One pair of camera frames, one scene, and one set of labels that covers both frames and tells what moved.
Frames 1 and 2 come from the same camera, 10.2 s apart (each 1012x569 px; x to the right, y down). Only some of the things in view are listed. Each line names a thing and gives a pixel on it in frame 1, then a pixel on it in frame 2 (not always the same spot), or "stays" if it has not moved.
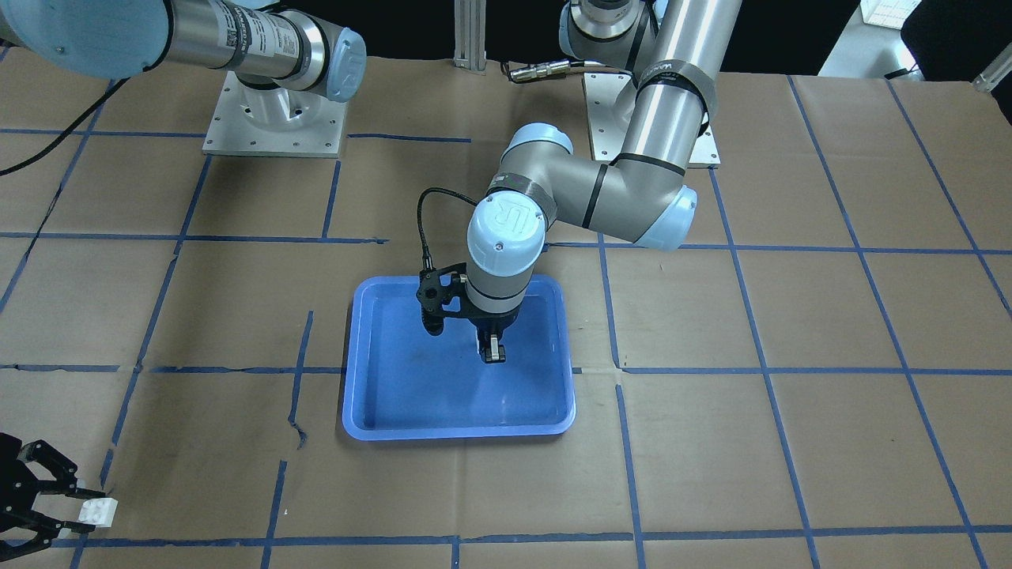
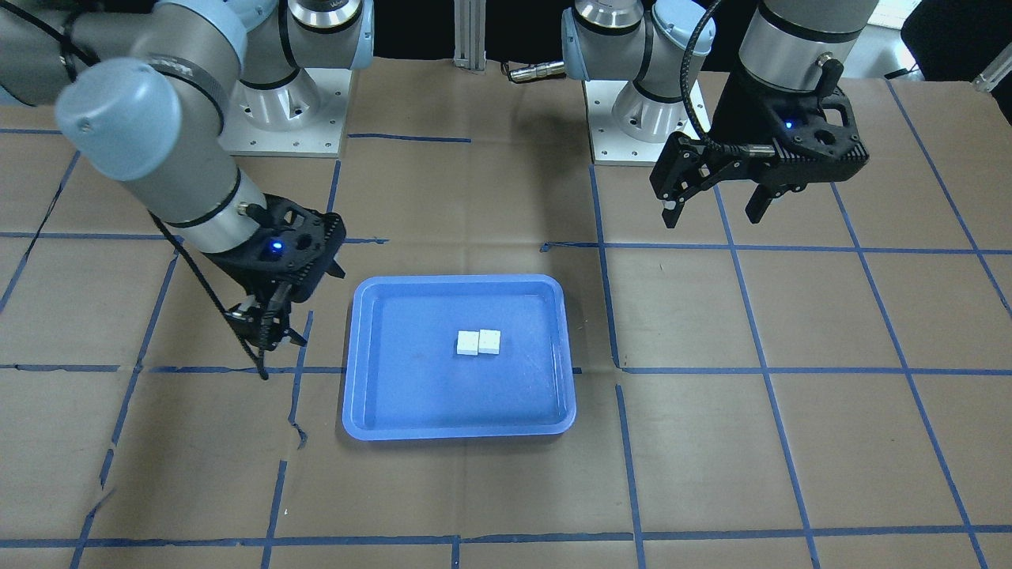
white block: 97,511 → 467,342
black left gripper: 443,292 → 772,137
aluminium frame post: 470,34 stays
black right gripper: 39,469 → 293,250
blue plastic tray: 402,382 stays
